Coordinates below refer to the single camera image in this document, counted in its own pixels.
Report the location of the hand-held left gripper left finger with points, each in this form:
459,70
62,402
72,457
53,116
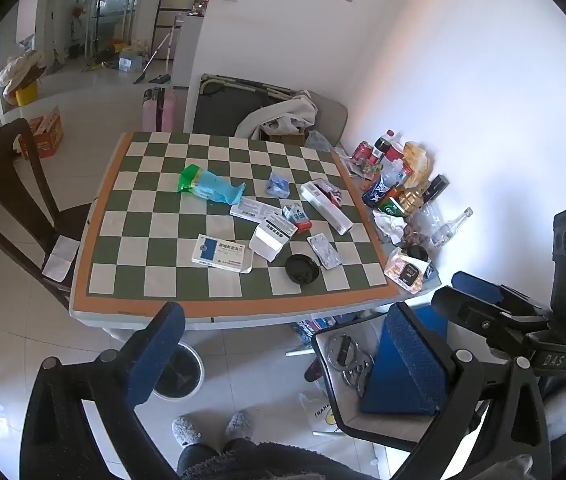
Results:
160,350

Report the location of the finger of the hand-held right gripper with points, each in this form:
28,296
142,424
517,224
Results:
468,310
483,282

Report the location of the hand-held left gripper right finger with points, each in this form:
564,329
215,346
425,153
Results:
403,370

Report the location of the white round trash can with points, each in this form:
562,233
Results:
183,375

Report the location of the white carton with black label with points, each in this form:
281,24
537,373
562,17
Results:
268,242

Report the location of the green and blue snack packet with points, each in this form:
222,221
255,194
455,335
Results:
208,187

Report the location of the person's right forearm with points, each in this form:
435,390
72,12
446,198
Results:
565,407

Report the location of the clear glass bottle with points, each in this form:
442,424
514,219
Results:
452,228

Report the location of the black cup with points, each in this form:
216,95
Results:
416,253

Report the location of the pink snack packet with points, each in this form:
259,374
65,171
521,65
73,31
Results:
405,272

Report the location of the black framed glass stool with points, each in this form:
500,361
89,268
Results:
319,360

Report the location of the grey fuzzy slipper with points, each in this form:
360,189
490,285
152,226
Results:
186,431
239,423

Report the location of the white table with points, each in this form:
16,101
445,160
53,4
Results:
243,323

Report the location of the red and black slipper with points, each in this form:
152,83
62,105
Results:
313,370

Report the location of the white plastic bag yellow print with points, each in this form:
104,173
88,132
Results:
320,412

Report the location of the blue printed carton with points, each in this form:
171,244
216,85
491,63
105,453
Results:
308,330

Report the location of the black box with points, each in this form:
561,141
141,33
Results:
435,188

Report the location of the white metal bar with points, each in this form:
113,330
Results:
299,350

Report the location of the gold bottle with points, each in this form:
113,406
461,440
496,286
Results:
413,200

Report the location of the crumpled white tissue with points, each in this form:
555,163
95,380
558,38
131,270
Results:
390,226

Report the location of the green checkered table mat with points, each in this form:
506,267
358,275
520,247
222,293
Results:
163,240

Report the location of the blue and white medicine box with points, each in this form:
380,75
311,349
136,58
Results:
223,255

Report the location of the person's left leg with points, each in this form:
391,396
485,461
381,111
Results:
198,457

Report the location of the white paper sheet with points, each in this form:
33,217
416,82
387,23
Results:
60,260

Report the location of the beige snack bag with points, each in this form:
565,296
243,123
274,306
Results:
419,160

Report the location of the blue drink can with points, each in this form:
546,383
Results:
375,192

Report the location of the clear water bottle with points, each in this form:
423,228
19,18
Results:
394,172

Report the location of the silver blister pack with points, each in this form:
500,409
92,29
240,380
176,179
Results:
325,251

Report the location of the black round lid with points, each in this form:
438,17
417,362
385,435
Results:
303,267

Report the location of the dark fuzzy garment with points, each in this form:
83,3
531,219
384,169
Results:
288,465

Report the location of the dark wooden chair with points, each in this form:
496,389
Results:
70,217

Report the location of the cola bottle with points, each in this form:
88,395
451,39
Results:
383,147

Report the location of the flat white printed box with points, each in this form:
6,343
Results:
253,208

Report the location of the red and white wrapper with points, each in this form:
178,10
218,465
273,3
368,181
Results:
334,194

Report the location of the long white box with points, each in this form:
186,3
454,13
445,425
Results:
325,208

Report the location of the red drink can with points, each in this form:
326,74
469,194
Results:
363,153

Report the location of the small teal and red box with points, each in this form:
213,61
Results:
295,216

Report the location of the crumpled blue wrapper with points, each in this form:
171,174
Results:
278,185

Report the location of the grey upholstered chair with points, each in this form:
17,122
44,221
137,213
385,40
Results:
332,115

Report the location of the pink suitcase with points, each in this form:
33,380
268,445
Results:
160,110

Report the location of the red cardboard box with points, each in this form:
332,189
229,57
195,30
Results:
43,135

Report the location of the grey folding bed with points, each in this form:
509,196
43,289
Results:
218,110

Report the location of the white clothing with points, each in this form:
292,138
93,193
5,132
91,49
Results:
275,112

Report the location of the broom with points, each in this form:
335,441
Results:
140,79

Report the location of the yellow bin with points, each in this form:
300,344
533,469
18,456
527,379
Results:
26,95

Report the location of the white refrigerator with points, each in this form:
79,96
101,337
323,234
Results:
185,55

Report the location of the pile of bedding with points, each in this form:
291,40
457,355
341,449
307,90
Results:
18,70

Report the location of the black coat rack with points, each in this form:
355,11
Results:
98,10

